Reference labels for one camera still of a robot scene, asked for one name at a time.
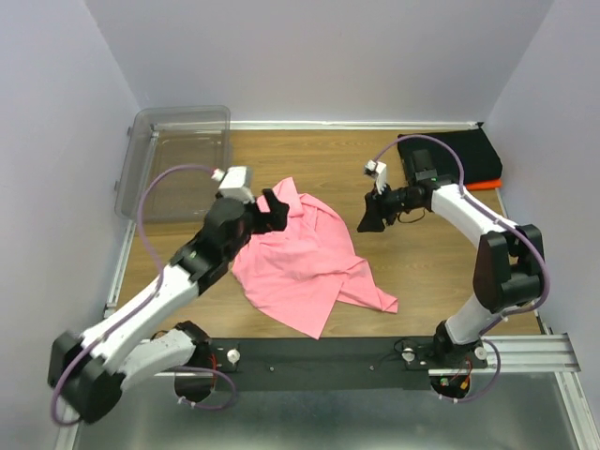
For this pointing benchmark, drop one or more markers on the clear plastic bin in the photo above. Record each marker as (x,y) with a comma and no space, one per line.
(162,138)

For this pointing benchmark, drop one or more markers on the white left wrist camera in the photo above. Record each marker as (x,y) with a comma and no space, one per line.
(234,183)

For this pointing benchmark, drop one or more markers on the aluminium frame rail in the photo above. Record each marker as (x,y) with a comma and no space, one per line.
(91,371)

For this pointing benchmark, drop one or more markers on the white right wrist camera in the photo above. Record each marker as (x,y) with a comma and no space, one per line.
(377,170)

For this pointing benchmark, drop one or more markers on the pink t shirt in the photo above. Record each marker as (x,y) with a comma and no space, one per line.
(296,276)

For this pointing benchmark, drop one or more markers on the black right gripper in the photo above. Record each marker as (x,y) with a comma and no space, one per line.
(375,211)

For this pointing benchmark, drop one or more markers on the folded black t shirt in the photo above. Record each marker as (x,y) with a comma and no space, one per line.
(480,162)

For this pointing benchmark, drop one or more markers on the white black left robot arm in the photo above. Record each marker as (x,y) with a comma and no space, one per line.
(90,372)

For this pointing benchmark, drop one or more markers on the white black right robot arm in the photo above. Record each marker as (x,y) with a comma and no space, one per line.
(509,272)

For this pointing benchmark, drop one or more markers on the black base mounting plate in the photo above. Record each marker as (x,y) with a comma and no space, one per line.
(329,364)

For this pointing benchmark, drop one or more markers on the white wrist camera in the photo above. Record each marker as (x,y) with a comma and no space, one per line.
(377,170)
(234,183)

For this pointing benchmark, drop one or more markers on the folded orange t shirt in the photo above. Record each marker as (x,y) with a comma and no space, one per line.
(485,185)

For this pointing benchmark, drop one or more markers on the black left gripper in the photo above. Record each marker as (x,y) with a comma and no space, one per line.
(278,210)

